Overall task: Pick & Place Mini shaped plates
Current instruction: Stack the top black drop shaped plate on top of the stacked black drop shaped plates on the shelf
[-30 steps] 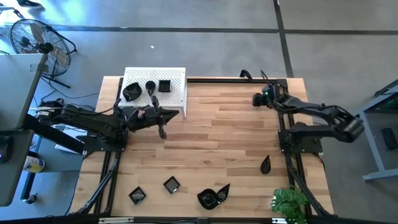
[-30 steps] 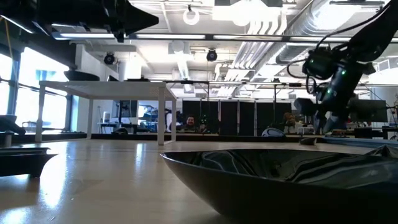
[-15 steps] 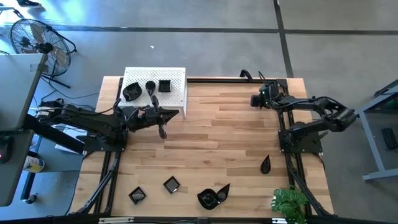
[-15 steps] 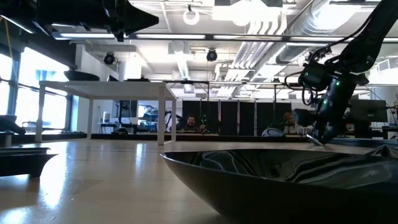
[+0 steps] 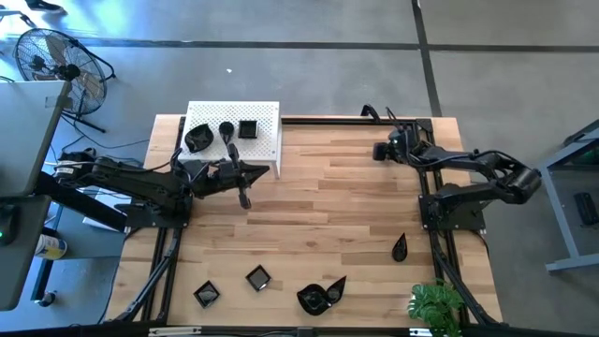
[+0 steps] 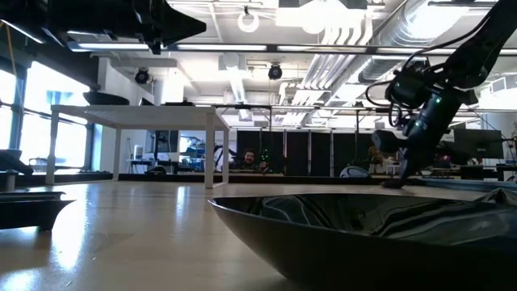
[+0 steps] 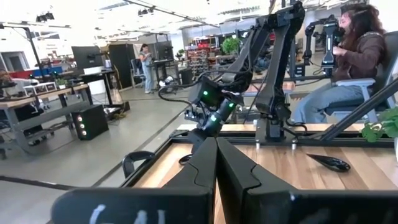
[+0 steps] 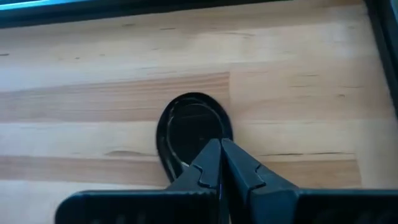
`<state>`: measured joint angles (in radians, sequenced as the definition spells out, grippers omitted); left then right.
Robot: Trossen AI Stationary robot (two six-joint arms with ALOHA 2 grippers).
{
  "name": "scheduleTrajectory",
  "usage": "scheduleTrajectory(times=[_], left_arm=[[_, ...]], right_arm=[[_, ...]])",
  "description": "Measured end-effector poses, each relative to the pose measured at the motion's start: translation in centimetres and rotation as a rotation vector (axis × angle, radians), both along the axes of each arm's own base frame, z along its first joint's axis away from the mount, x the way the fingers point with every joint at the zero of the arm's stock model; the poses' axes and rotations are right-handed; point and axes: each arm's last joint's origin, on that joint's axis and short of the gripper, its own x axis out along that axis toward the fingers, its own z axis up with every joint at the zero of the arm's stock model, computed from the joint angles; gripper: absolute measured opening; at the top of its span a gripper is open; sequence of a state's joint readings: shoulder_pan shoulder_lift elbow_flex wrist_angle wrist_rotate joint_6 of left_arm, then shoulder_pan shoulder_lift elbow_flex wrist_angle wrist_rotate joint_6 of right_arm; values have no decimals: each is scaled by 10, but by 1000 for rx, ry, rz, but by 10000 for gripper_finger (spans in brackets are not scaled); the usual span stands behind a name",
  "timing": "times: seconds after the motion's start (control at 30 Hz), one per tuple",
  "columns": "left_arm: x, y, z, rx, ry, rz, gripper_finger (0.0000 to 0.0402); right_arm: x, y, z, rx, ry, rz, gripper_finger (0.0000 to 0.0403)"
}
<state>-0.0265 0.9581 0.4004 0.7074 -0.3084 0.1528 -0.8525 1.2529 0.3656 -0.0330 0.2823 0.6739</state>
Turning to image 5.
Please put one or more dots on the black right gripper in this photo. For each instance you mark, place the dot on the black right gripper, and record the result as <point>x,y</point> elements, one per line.
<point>398,147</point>

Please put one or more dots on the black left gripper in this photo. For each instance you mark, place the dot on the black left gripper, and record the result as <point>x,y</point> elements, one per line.
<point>224,177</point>

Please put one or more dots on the black square mini plate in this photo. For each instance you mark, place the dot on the black square mini plate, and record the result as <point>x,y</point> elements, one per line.
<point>258,277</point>
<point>206,294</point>
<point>248,128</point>

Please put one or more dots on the black teardrop mini plate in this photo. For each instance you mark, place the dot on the black teardrop mini plate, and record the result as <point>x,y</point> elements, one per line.
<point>226,129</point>
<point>399,248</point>
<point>338,288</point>

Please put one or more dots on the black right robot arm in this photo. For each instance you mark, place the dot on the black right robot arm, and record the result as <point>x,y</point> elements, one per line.
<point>486,187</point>

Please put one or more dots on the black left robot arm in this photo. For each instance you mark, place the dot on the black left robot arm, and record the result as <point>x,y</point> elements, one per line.
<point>140,180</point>

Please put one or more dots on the white perforated metal shelf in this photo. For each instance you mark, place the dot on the white perforated metal shelf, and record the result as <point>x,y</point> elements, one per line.
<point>262,140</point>

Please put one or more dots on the green leafy plant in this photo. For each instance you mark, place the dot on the green leafy plant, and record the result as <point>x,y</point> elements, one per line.
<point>435,302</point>

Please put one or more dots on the black flat device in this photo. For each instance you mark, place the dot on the black flat device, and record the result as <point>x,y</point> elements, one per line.
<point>586,208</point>

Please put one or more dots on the white and yellow cup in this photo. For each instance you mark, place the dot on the white and yellow cup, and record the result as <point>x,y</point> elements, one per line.
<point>50,247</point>

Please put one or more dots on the black floor fan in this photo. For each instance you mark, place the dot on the black floor fan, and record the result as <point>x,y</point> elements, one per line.
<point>61,71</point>

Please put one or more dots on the light grey desk top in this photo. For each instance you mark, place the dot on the light grey desk top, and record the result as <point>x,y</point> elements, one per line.
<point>28,136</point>

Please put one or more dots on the black computer mouse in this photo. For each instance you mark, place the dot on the black computer mouse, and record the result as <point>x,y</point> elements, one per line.
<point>7,224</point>

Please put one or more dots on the black aluminium rig frame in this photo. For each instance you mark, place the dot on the black aluminium rig frame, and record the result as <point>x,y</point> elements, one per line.
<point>351,121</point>

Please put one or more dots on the grey metal desk frame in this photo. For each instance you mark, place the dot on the grey metal desk frame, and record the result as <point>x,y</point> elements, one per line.
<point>564,224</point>

